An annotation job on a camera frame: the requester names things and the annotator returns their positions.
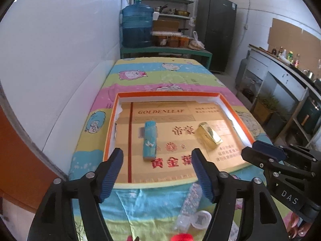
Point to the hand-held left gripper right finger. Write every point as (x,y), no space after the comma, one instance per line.
(204,178)

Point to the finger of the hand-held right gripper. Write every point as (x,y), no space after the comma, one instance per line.
(258,159)
(268,149)

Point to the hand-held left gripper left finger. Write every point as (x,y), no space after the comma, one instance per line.
(110,177)

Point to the orange rimmed box tray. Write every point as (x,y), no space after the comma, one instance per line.
(111,120)

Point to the red bottle cap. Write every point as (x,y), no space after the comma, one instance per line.
(182,238)

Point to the clear plastic bottle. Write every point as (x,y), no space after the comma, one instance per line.
(189,205)

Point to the crate of green plants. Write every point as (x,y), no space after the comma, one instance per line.
(264,110)

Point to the gold bar shaped box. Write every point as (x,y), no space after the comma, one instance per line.
(209,136)

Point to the dark green bin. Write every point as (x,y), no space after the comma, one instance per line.
(309,115)

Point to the gold printed cardboard sheet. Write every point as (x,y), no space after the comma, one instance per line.
(173,120)

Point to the white kitchen counter cabinet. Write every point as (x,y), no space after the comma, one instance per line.
(280,77)

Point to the grey gas cylinder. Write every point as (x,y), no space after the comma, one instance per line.
(242,74)

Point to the row of condiment bottles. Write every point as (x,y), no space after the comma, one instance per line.
(290,57)

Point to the dark grey refrigerator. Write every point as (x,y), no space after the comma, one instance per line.
(215,35)

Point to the plastic bag of food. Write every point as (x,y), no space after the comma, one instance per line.
(196,44)

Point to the green bench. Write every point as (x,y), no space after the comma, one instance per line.
(165,50)

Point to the amber food jar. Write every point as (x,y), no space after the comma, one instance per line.
(173,42)
(186,42)
(162,41)

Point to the black frying pan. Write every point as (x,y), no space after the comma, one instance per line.
(183,30)

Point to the blue water jug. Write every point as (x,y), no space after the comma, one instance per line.
(137,27)

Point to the brown cardboard box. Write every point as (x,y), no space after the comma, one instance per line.
(165,25)

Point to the brass bowl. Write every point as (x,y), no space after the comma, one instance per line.
(182,12)

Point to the steel saucepan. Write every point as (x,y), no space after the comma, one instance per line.
(159,9)

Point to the orange door frame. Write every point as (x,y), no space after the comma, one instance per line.
(22,160)

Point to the cardboard wall panel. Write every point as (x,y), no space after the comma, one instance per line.
(286,35)

